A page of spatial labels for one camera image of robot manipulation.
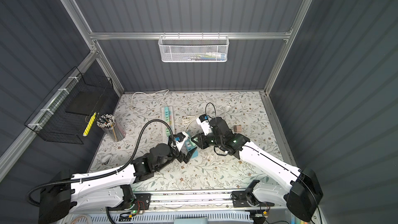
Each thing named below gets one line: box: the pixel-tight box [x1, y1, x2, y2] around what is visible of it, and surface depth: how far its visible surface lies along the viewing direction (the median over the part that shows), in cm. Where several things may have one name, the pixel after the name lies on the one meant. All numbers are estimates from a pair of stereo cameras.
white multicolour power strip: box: [161, 106, 176, 145], surface depth 97 cm
